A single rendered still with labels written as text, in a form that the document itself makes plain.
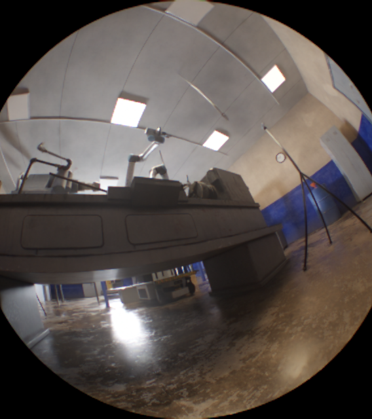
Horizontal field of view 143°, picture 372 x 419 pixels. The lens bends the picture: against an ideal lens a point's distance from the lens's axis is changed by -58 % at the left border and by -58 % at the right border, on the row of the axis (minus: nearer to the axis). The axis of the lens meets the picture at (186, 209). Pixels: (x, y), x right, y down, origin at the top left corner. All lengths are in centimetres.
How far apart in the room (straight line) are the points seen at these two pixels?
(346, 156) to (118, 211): 430
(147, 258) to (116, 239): 24
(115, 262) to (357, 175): 428
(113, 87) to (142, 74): 58
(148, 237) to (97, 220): 29
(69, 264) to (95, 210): 37
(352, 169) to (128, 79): 497
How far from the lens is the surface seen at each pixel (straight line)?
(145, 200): 86
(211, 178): 167
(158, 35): 310
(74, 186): 121
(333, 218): 379
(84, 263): 60
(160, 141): 192
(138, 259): 62
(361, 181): 416
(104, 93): 326
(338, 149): 426
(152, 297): 204
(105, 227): 81
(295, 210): 462
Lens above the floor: 33
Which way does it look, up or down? 23 degrees up
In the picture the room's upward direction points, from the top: 18 degrees counter-clockwise
